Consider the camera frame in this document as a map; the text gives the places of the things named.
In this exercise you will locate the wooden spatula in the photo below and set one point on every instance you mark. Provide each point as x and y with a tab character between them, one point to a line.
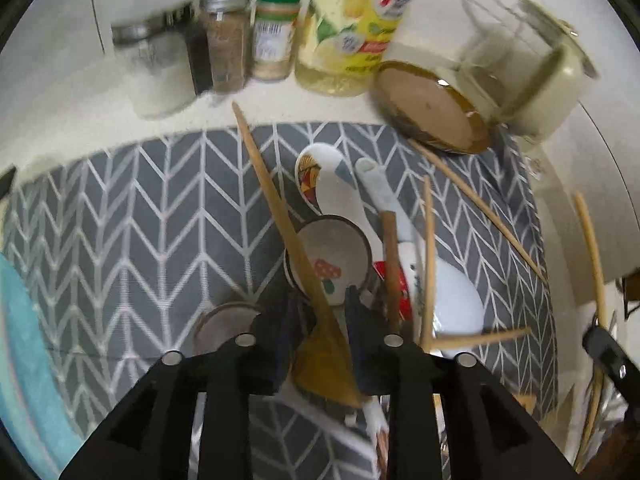
280	220

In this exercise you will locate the brown spice glass jar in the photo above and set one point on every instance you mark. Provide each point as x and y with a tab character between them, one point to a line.
225	45

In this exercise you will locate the glass salt jar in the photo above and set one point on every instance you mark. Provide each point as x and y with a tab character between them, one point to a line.
155	80

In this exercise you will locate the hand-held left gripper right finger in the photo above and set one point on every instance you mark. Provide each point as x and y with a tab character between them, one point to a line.
357	350

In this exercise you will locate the green lid spice bottle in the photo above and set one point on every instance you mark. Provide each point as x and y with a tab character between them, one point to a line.
272	35

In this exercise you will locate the mushroom print small bowl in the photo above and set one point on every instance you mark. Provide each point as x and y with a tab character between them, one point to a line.
330	245

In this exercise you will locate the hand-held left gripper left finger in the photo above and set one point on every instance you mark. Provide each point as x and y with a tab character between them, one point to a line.
290	355

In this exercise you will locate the brown wooden bowl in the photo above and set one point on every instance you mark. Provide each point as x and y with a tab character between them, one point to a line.
425	105

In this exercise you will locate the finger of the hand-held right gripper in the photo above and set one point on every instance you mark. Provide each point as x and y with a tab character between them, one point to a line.
602	347

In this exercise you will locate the grey chevron mat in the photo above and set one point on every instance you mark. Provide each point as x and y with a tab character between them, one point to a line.
150	220

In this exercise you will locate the wooden chopstick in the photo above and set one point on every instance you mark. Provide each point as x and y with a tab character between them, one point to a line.
480	205
590	245
490	337
428	240

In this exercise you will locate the brown rim small bowl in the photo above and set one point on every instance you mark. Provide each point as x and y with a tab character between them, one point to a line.
225	325

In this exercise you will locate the printed ceramic spoon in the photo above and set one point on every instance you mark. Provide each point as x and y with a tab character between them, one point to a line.
330	185

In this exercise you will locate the white rice paddle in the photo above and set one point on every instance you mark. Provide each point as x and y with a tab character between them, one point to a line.
460	300

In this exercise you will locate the yellow dish soap bottle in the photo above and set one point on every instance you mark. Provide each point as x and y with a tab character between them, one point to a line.
345	25

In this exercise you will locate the floral ceramic spoon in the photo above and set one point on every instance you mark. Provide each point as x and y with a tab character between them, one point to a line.
412	280

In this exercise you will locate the glass pitcher cream lid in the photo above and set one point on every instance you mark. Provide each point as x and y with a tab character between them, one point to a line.
540	95

